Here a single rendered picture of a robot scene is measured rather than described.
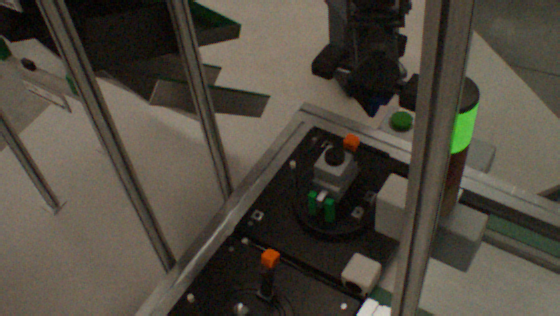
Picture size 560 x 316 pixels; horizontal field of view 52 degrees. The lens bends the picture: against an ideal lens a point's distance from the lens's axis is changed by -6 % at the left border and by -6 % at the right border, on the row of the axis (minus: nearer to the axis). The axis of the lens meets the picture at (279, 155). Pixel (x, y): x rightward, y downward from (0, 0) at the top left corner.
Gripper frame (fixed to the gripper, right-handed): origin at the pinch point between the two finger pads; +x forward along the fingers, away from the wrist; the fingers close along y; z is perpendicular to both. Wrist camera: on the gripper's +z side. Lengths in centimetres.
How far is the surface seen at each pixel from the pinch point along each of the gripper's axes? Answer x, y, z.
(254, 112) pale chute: 8.3, 20.4, -4.8
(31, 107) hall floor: 109, 180, 24
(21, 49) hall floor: 109, 219, 51
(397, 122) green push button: 12.4, -1.1, 8.1
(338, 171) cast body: 1.0, -1.7, -14.1
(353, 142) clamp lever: 1.9, -0.6, -7.5
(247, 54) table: 24, 42, 21
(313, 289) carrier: 12.5, -4.8, -27.3
